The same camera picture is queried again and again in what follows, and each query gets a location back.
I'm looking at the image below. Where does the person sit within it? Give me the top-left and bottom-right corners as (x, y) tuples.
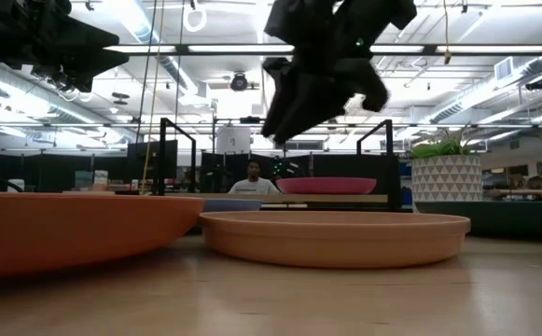
(227, 159), (282, 195)

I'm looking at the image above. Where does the ceiling air vent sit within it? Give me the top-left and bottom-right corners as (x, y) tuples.
(493, 56), (515, 82)

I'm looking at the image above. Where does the wooden shelf with black frame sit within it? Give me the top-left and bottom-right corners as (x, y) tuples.
(157, 117), (401, 212)

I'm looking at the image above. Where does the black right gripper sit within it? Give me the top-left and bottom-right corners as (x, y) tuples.
(259, 54), (390, 146)

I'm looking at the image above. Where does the green succulent plant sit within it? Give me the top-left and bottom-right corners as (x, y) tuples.
(408, 124), (475, 161)

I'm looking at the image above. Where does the white hanging ring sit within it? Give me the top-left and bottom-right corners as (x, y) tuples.
(182, 3), (208, 34)

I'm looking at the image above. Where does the pink plate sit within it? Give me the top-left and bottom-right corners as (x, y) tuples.
(275, 176), (378, 196)

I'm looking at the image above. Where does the black ceiling dome camera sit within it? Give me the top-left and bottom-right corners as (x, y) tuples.
(229, 71), (250, 92)

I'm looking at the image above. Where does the black monitor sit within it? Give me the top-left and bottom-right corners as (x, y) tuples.
(126, 139), (179, 186)

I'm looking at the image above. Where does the yellow hanging cord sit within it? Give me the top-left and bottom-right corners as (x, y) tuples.
(441, 0), (453, 66)

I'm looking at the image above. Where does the terracotta plate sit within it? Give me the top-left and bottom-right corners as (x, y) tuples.
(199, 210), (472, 270)

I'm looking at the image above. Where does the white panel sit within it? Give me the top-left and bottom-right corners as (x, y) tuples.
(215, 126), (253, 156)

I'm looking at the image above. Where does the dark orange plate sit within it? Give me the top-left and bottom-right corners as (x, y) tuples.
(0, 191), (206, 281)

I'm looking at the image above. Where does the white triangle-patterned plant pot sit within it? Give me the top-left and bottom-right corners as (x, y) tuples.
(410, 154), (484, 204)

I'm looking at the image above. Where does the yellow hanging rope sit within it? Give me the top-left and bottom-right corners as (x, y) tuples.
(140, 0), (166, 195)

